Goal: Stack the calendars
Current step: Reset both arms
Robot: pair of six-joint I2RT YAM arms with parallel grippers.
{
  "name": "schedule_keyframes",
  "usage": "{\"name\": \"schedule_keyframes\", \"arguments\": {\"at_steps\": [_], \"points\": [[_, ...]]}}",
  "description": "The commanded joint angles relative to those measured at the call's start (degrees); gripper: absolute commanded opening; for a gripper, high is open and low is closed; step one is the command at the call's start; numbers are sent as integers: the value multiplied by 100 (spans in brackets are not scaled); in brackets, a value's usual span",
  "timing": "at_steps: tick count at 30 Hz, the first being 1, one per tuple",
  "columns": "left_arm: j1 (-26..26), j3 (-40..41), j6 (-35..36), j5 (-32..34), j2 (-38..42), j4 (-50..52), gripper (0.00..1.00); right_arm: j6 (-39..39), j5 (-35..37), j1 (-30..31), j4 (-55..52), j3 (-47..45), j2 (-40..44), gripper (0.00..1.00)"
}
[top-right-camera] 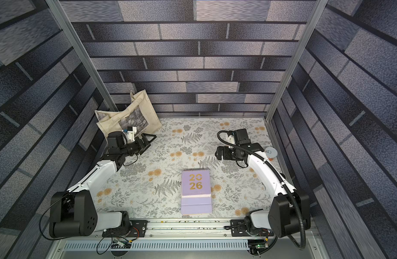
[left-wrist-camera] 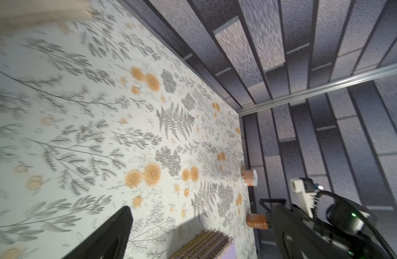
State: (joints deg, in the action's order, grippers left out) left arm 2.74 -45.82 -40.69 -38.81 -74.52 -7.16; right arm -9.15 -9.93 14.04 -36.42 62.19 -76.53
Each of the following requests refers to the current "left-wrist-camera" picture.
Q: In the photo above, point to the brown jar black lid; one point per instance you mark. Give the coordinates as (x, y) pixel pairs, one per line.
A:
(257, 221)

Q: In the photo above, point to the white orange round can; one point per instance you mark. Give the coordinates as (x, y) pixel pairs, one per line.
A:
(250, 178)

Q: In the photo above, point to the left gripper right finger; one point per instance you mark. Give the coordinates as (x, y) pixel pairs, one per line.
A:
(298, 236)

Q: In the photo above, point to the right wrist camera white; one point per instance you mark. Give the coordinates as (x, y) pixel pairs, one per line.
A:
(306, 190)

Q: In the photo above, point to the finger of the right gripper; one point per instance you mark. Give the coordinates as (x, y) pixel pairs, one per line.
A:
(268, 203)

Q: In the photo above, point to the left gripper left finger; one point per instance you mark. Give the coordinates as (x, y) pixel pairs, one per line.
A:
(109, 241)

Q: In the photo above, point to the purple calendar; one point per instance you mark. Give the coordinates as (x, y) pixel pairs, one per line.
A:
(209, 244)

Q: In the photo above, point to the beige Monet tote bag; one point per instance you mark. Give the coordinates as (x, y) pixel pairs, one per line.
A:
(15, 15)

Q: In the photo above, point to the right aluminium frame post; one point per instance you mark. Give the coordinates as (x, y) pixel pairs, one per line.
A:
(311, 92)

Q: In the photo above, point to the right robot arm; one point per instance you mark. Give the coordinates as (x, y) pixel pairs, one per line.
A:
(337, 229)

